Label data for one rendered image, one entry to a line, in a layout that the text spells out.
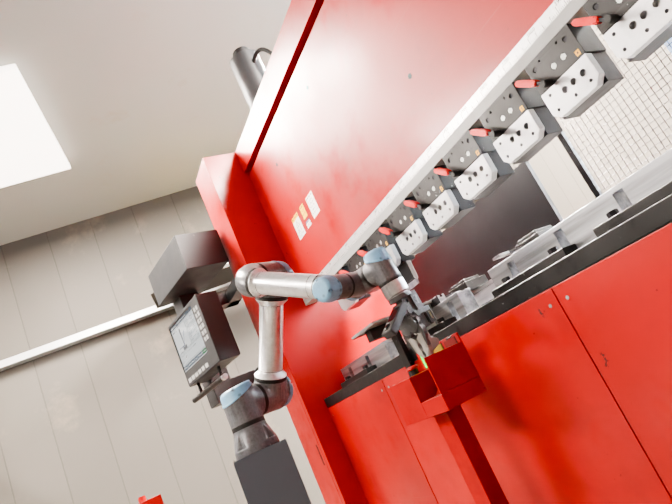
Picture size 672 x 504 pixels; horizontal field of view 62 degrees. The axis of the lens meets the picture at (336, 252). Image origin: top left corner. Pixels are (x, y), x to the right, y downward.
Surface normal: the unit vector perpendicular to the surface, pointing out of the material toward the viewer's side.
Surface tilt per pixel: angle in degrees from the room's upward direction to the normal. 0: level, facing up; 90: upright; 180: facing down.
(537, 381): 90
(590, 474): 90
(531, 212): 90
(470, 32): 90
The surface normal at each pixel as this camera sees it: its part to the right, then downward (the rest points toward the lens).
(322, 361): 0.36, -0.42
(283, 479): 0.17, -0.36
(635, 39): -0.84, 0.24
